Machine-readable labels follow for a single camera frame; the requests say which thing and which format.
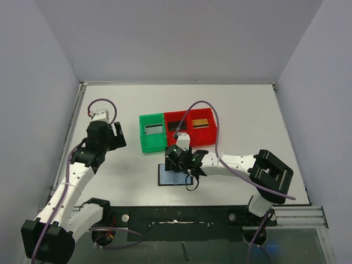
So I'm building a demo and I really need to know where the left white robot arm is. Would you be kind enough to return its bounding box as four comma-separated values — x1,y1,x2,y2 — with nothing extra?
21,120,127,263

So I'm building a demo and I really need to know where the middle red plastic bin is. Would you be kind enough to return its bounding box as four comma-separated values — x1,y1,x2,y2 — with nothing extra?
164,111,191,146

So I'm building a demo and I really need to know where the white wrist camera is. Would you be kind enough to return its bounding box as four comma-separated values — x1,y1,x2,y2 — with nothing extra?
88,109,109,123
176,132,190,151

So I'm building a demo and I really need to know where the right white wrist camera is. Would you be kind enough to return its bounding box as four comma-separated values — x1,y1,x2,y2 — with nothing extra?
176,132,190,151

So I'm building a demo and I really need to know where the black VIP credit card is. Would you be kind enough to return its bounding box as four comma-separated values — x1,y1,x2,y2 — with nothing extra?
167,121,187,131

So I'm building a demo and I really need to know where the red plastic bin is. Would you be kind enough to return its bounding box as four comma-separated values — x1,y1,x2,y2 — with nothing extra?
164,111,191,146
188,108,217,147

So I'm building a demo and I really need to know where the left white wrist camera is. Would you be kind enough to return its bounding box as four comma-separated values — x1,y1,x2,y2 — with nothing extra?
88,109,109,123

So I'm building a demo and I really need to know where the aluminium frame rail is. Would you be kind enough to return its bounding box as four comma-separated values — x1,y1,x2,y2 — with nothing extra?
274,206,329,229

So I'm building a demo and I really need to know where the green plastic bin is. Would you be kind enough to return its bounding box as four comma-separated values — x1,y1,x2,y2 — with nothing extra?
139,113,167,153

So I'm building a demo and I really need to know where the right red plastic bin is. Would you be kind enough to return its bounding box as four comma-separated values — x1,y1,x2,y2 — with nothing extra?
188,108,217,147

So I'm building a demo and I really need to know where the silver credit card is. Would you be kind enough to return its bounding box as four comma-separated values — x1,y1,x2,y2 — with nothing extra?
145,124,163,135

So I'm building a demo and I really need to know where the gold credit card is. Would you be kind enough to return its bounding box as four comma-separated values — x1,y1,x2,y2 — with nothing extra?
192,118,209,129

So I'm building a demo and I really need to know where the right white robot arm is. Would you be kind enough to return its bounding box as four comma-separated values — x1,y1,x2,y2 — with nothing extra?
164,144,295,217

